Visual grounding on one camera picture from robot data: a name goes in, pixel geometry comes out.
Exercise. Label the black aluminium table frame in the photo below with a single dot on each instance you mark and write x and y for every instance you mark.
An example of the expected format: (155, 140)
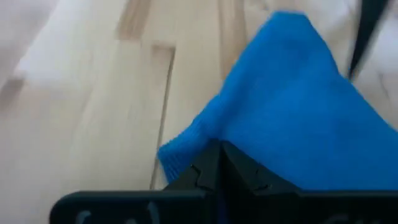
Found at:
(367, 31)

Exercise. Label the blue microfiber towel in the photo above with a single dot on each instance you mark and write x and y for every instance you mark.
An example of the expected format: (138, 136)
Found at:
(286, 102)

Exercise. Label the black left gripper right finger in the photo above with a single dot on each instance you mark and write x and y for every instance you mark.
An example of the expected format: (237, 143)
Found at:
(245, 180)

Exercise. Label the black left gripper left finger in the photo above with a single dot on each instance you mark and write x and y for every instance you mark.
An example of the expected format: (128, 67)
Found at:
(205, 177)

